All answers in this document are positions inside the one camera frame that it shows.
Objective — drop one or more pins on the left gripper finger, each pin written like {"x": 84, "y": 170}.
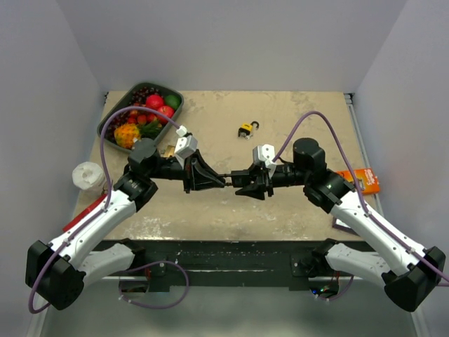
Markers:
{"x": 201, "y": 183}
{"x": 200, "y": 165}

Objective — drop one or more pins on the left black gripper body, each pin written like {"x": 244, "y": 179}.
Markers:
{"x": 174, "y": 170}

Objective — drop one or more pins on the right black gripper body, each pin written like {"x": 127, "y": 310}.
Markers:
{"x": 266, "y": 179}

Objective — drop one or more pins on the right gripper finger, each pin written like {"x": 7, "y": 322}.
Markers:
{"x": 249, "y": 174}
{"x": 254, "y": 191}

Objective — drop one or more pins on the yellow padlock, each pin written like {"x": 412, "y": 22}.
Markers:
{"x": 247, "y": 130}

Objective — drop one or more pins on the black padlock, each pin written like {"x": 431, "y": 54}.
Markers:
{"x": 240, "y": 178}

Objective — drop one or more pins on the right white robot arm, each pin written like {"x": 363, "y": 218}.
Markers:
{"x": 406, "y": 270}

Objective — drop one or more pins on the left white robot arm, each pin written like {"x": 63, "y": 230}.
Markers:
{"x": 58, "y": 271}

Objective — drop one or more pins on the brass padlock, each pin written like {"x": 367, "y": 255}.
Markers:
{"x": 168, "y": 152}

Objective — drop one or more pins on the red apple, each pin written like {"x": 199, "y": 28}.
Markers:
{"x": 165, "y": 114}

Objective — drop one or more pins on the toy pineapple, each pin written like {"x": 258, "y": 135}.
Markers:
{"x": 127, "y": 135}

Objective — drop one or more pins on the strawberries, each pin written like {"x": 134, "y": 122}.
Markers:
{"x": 139, "y": 117}

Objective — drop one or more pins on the dark green fruit tray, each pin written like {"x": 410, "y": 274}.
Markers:
{"x": 155, "y": 130}

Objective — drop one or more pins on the green lime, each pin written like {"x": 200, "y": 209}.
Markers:
{"x": 172, "y": 101}

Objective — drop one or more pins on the red pomegranate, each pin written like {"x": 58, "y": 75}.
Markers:
{"x": 154, "y": 102}

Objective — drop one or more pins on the dark cherries bunch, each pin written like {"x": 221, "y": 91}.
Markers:
{"x": 138, "y": 98}

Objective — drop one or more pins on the red box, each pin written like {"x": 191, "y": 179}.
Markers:
{"x": 84, "y": 213}

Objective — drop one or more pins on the purple white card box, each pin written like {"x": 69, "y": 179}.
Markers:
{"x": 339, "y": 225}

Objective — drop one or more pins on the white tissue roll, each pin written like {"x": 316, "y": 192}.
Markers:
{"x": 89, "y": 177}

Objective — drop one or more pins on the orange razor package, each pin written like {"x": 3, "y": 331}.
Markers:
{"x": 367, "y": 181}

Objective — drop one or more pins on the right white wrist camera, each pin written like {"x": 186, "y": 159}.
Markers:
{"x": 263, "y": 155}

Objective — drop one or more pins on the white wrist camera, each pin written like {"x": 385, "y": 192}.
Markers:
{"x": 263, "y": 155}
{"x": 186, "y": 145}

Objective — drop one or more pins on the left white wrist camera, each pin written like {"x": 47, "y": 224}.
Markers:
{"x": 186, "y": 145}

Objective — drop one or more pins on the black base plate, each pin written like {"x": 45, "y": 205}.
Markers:
{"x": 167, "y": 264}

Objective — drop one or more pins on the aluminium frame rail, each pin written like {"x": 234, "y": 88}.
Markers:
{"x": 349, "y": 101}

